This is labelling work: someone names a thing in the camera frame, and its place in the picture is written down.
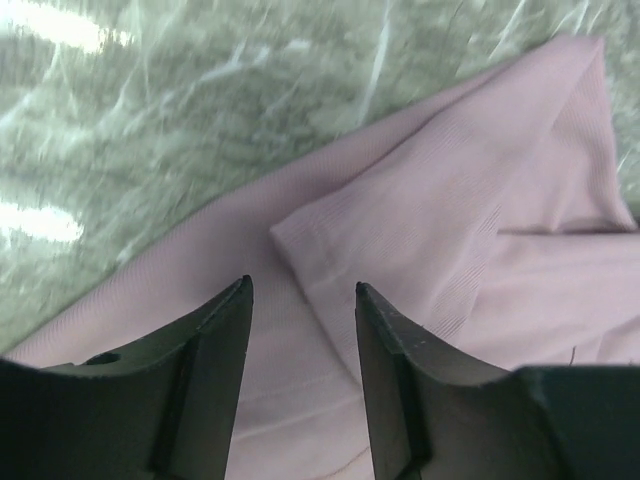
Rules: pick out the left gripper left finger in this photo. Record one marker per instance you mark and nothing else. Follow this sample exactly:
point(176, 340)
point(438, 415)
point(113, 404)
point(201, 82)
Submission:
point(160, 407)

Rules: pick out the pink tank top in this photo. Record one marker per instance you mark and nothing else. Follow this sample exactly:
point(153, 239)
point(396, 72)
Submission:
point(490, 215)

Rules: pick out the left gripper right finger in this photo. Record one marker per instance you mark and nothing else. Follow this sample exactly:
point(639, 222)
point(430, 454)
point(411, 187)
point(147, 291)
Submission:
point(435, 412)

